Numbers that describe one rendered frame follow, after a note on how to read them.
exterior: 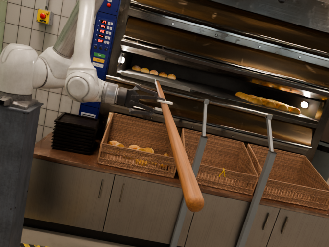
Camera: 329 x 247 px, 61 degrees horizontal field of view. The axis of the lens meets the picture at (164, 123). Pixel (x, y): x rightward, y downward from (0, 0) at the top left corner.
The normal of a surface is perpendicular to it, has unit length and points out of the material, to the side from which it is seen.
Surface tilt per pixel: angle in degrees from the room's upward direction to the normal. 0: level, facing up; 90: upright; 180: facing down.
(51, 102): 90
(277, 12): 90
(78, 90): 91
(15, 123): 90
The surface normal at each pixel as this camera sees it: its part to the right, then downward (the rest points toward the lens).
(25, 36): 0.04, 0.23
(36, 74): 0.90, 0.26
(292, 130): 0.12, -0.11
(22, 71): 0.60, 0.29
